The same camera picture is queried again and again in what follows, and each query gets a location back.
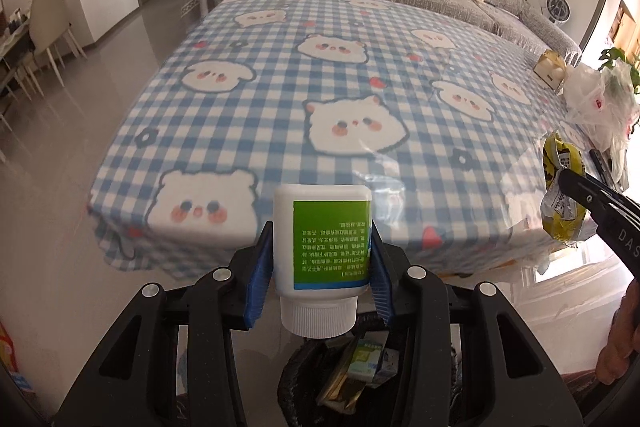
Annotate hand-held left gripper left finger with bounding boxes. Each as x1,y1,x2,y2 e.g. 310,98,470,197
55,222,274,427

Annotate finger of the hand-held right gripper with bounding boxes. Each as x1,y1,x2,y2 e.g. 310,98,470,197
556,167,640,234

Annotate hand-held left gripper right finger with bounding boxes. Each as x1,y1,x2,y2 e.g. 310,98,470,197
370,224,596,427

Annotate yellow snack packet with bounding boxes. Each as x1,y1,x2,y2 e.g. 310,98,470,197
540,132,596,249

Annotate white bottle green label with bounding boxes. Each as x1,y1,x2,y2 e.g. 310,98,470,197
272,184,373,338

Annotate bin with black liner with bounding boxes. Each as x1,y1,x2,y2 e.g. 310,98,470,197
277,312,461,427

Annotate gold foil bag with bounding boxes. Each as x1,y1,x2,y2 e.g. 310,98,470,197
315,357,381,411

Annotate person's right hand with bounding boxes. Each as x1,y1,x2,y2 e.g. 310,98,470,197
595,279,640,385

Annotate black remote control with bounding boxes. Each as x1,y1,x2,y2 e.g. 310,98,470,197
589,149,614,180

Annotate white plastic bag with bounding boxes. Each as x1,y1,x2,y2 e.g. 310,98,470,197
562,59,640,178

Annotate small beige gable box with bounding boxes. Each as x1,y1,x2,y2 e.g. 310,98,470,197
534,49,568,94

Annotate green potted plant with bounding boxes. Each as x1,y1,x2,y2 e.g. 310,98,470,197
597,47,640,84

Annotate blue checked bear tablecloth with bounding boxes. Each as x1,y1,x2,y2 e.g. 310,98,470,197
87,0,601,281

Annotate white standing fan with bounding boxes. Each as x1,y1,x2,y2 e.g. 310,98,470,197
542,0,571,26

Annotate colourful packaging bag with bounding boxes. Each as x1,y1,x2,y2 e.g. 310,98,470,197
0,319,37,395

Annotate beige dining chair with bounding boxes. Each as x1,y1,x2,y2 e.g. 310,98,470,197
27,0,88,74

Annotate dining table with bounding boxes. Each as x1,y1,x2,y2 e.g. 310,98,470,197
0,7,37,108

